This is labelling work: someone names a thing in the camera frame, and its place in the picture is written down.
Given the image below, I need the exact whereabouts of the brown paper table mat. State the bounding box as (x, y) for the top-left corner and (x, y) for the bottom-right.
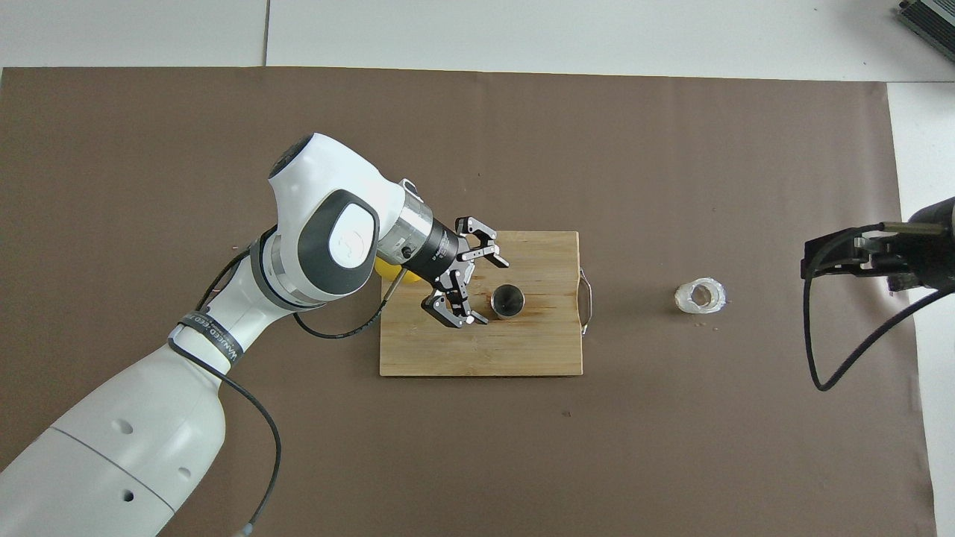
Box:
(0, 66), (937, 537)

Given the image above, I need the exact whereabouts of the steel cocktail jigger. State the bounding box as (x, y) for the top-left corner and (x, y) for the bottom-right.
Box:
(490, 283), (526, 320)

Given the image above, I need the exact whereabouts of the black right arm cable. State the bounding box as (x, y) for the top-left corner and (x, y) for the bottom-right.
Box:
(803, 220), (955, 391)

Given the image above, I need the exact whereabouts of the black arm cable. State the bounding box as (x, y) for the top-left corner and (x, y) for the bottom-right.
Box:
(168, 246), (410, 537)
(803, 220), (955, 391)

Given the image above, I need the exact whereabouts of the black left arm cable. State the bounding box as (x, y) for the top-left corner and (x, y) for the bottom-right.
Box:
(168, 246), (410, 537)

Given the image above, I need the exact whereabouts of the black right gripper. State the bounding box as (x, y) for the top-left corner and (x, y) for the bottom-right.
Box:
(802, 195), (955, 290)

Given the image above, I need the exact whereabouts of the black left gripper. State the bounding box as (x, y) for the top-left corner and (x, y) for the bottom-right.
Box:
(407, 216), (510, 330)

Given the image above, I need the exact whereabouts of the wooden cutting board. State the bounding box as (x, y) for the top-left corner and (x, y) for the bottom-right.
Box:
(379, 230), (595, 377)

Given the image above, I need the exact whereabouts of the grey ribbed metal device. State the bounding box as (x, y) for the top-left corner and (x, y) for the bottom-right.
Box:
(895, 0), (955, 62)

